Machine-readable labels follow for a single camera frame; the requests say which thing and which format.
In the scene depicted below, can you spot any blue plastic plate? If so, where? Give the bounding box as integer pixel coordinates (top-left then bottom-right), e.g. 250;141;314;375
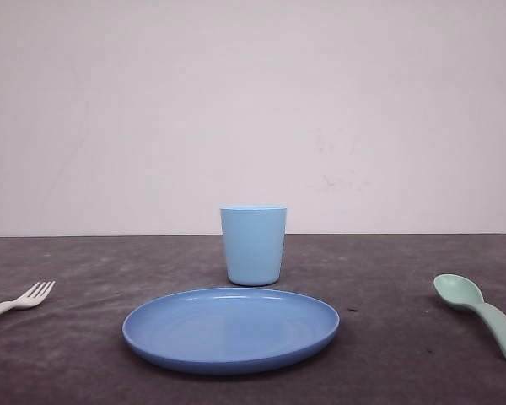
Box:
122;288;340;375

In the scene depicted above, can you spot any white plastic fork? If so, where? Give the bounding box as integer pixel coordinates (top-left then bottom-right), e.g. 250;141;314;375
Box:
0;281;56;315

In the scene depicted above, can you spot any mint green plastic spoon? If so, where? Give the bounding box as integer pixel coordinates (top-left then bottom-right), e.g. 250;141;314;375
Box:
433;273;506;359

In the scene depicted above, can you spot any light blue plastic cup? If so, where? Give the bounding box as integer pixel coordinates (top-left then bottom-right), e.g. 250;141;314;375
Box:
220;205;287;286

